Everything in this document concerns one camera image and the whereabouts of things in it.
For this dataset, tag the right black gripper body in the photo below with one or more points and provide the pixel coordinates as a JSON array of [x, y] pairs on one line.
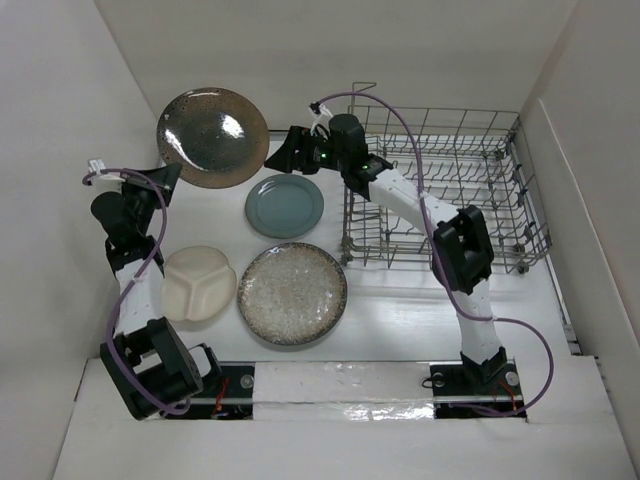
[[318, 154]]

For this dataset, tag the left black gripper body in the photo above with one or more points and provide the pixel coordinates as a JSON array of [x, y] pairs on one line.
[[142, 198]]

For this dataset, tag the blue-grey round plate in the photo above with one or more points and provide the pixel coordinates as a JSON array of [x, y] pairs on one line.
[[284, 206]]

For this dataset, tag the brown glazed round plate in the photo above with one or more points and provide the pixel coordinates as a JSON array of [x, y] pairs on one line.
[[218, 136]]

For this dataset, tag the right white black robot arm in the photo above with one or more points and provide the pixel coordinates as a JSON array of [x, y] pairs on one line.
[[461, 248]]

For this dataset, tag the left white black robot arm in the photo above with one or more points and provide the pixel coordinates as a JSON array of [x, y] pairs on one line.
[[150, 366]]

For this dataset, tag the cream divided plate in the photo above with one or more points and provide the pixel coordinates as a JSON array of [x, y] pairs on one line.
[[198, 284]]

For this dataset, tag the speckled white dark-rimmed plate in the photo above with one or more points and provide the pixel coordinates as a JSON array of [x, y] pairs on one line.
[[292, 294]]

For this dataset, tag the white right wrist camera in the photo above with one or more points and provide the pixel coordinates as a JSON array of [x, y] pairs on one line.
[[320, 112]]

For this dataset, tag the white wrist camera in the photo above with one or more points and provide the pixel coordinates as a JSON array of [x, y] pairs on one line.
[[320, 112], [96, 169]]

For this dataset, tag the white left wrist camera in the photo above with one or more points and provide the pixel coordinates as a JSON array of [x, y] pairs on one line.
[[96, 169]]

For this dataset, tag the grey wire dish rack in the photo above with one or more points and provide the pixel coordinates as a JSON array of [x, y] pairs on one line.
[[465, 157]]

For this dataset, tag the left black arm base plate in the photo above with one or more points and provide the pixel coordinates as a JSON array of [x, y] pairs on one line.
[[228, 398]]

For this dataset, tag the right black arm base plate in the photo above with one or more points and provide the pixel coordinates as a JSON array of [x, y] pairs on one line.
[[455, 396]]

